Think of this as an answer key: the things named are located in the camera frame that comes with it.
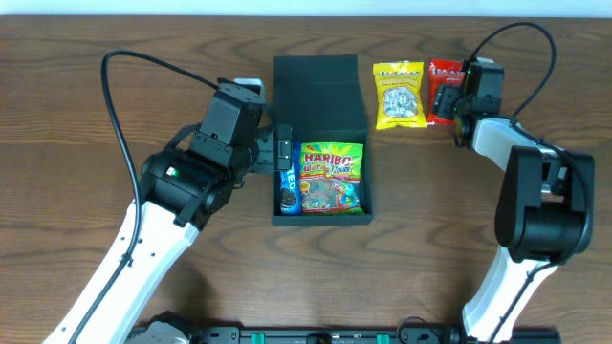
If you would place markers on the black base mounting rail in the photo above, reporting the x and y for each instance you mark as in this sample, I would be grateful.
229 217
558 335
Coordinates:
160 333

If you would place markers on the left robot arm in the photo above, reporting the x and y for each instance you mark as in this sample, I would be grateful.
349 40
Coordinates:
181 187

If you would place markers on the dark green open box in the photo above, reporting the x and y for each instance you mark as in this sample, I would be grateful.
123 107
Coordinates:
319 96

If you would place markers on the green Haribo gummy bag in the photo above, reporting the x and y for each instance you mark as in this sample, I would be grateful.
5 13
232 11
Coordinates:
330 178

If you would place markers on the red snack bag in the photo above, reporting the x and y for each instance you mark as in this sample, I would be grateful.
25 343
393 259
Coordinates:
445 78

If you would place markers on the blue Oreo cookie pack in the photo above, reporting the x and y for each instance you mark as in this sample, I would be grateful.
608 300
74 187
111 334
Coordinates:
290 194

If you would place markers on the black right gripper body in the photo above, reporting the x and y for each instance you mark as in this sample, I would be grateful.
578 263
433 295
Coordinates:
444 101

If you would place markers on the yellow nut snack bag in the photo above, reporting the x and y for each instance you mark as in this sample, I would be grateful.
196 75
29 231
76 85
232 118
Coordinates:
399 94

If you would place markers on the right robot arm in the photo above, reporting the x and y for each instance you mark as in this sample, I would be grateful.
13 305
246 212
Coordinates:
544 213

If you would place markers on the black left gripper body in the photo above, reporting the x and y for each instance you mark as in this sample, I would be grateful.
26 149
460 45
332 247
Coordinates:
281 155

